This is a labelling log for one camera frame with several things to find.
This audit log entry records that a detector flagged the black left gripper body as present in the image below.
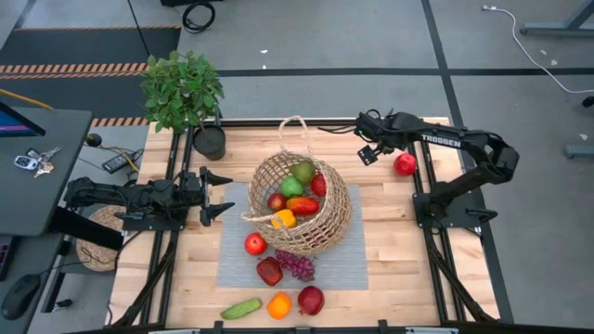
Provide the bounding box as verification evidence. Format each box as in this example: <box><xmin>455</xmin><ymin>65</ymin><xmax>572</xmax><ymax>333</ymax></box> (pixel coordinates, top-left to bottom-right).
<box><xmin>178</xmin><ymin>169</ymin><xmax>206</xmax><ymax>224</ymax></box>

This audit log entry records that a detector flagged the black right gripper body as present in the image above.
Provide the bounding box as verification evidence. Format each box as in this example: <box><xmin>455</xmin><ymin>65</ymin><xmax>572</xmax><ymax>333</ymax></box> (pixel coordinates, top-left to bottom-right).
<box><xmin>355</xmin><ymin>109</ymin><xmax>412</xmax><ymax>152</ymax></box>

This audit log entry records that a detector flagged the red plastic apple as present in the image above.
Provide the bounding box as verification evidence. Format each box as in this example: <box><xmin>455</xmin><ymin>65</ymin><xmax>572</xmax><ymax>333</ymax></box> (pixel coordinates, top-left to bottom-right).
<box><xmin>393</xmin><ymin>152</ymin><xmax>419</xmax><ymax>177</ymax></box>
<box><xmin>310</xmin><ymin>173</ymin><xmax>328</xmax><ymax>198</ymax></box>
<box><xmin>243</xmin><ymin>232</ymin><xmax>269</xmax><ymax>257</ymax></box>

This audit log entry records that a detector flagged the dark red round fruit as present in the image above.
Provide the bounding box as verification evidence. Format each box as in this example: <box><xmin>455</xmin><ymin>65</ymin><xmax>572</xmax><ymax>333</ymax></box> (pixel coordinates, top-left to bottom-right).
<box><xmin>266</xmin><ymin>192</ymin><xmax>289</xmax><ymax>213</ymax></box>

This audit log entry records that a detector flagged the yellow bell pepper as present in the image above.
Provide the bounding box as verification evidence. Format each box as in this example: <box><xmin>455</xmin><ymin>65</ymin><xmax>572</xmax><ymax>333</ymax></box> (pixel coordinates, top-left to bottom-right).
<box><xmin>271</xmin><ymin>208</ymin><xmax>298</xmax><ymax>231</ymax></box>

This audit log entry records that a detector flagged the green plastic apple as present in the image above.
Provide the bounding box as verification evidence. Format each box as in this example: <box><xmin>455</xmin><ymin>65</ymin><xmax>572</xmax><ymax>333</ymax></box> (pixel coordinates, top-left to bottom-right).
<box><xmin>280</xmin><ymin>175</ymin><xmax>305</xmax><ymax>199</ymax></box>

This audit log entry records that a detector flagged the green pear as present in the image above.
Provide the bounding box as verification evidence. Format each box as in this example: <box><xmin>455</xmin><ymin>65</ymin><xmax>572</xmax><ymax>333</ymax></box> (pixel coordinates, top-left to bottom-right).
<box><xmin>290</xmin><ymin>160</ymin><xmax>317</xmax><ymax>186</ymax></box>

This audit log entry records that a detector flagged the orange plastic orange fruit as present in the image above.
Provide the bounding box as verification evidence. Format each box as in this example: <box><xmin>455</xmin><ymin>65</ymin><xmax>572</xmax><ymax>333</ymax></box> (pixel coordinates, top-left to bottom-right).
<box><xmin>265</xmin><ymin>290</ymin><xmax>293</xmax><ymax>321</ymax></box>

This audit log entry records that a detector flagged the speckled red pomegranate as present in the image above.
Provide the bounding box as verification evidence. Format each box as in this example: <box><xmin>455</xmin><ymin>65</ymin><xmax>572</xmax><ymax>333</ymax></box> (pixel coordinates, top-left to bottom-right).
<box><xmin>296</xmin><ymin>285</ymin><xmax>326</xmax><ymax>317</ymax></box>

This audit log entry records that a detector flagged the black plant pot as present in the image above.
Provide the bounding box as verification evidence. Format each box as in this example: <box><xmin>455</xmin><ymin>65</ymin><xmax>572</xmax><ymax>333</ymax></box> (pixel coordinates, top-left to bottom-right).
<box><xmin>192</xmin><ymin>123</ymin><xmax>227</xmax><ymax>162</ymax></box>

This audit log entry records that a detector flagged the grey woven placemat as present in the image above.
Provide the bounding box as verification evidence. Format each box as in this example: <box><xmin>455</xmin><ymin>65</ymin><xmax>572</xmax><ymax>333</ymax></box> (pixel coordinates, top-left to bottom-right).
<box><xmin>215</xmin><ymin>183</ymin><xmax>370</xmax><ymax>291</ymax></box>

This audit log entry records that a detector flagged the black power adapter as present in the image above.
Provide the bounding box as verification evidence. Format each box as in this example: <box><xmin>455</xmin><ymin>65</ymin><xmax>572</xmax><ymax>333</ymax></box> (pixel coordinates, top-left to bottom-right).
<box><xmin>101</xmin><ymin>148</ymin><xmax>145</xmax><ymax>175</ymax></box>

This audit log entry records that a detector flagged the dark red peach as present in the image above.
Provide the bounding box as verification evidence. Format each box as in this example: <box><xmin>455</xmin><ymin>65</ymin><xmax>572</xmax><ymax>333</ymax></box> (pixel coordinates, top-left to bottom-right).
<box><xmin>255</xmin><ymin>256</ymin><xmax>284</xmax><ymax>288</ymax></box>

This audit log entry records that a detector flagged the green leafy artificial plant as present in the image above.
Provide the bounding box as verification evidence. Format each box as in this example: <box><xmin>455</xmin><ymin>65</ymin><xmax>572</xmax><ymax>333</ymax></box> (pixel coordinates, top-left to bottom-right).
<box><xmin>139</xmin><ymin>49</ymin><xmax>226</xmax><ymax>135</ymax></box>

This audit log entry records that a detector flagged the purple grape bunch with leaf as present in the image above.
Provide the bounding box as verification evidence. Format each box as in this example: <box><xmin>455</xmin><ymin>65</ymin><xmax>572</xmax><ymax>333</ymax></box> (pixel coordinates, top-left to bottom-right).
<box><xmin>274</xmin><ymin>249</ymin><xmax>317</xmax><ymax>283</ymax></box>

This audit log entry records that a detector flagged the green cucumber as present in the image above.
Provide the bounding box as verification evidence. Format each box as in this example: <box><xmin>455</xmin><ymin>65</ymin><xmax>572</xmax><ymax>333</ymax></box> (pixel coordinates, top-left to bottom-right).
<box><xmin>220</xmin><ymin>297</ymin><xmax>264</xmax><ymax>321</ymax></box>

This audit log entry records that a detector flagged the round woven mat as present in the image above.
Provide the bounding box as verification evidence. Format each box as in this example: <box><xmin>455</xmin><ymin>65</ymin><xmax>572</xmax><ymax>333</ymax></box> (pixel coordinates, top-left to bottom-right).
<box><xmin>75</xmin><ymin>205</ymin><xmax>126</xmax><ymax>273</ymax></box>

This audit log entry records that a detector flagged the black desk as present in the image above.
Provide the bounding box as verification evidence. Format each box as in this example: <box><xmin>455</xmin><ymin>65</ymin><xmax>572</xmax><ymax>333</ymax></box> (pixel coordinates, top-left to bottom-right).
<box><xmin>0</xmin><ymin>106</ymin><xmax>94</xmax><ymax>238</ymax></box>

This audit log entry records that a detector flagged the key bunch with fob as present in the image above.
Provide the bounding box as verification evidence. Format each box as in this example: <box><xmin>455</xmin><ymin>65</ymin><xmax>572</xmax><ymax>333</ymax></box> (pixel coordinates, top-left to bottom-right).
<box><xmin>13</xmin><ymin>146</ymin><xmax>63</xmax><ymax>179</ymax></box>

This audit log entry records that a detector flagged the hazard-striped black floor mat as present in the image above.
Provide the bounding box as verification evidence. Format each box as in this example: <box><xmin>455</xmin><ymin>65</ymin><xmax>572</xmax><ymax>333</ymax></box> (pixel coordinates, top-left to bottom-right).
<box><xmin>0</xmin><ymin>25</ymin><xmax>183</xmax><ymax>129</ymax></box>

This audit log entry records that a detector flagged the computer monitor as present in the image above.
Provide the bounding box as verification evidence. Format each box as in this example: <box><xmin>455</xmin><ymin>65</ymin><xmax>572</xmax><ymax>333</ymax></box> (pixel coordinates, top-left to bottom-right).
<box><xmin>0</xmin><ymin>101</ymin><xmax>47</xmax><ymax>139</ymax></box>

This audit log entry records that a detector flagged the black computer mouse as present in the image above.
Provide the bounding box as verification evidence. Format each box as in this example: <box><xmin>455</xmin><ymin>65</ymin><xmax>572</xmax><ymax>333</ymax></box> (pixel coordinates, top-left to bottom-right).
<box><xmin>0</xmin><ymin>273</ymin><xmax>43</xmax><ymax>322</ymax></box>

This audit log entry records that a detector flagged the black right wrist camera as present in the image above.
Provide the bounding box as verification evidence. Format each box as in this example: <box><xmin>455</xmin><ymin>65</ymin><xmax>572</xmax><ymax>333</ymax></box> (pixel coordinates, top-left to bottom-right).
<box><xmin>356</xmin><ymin>144</ymin><xmax>379</xmax><ymax>167</ymax></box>

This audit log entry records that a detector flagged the black aluminium table frame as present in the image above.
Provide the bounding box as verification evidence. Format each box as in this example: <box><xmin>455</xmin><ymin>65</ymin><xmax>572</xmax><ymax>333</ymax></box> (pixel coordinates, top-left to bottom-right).
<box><xmin>109</xmin><ymin>109</ymin><xmax>516</xmax><ymax>334</ymax></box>

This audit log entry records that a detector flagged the woven wicker basket with handles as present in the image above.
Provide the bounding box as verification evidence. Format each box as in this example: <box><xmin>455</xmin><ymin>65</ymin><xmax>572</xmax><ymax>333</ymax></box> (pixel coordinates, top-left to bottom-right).
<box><xmin>239</xmin><ymin>114</ymin><xmax>354</xmax><ymax>256</ymax></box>

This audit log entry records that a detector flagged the black coiled cable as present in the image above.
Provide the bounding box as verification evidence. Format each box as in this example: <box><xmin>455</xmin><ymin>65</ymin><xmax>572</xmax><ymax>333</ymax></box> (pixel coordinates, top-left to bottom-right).
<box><xmin>181</xmin><ymin>1</ymin><xmax>217</xmax><ymax>35</ymax></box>

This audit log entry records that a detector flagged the white cable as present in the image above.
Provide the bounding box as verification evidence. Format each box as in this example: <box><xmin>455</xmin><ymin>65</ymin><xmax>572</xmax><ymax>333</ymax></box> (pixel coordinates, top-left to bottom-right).
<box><xmin>481</xmin><ymin>4</ymin><xmax>594</xmax><ymax>95</ymax></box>

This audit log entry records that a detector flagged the grey desk leg frame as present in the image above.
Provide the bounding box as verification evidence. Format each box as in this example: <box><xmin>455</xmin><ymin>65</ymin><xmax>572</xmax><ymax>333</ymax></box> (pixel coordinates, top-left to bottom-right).
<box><xmin>519</xmin><ymin>0</ymin><xmax>594</xmax><ymax>38</ymax></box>

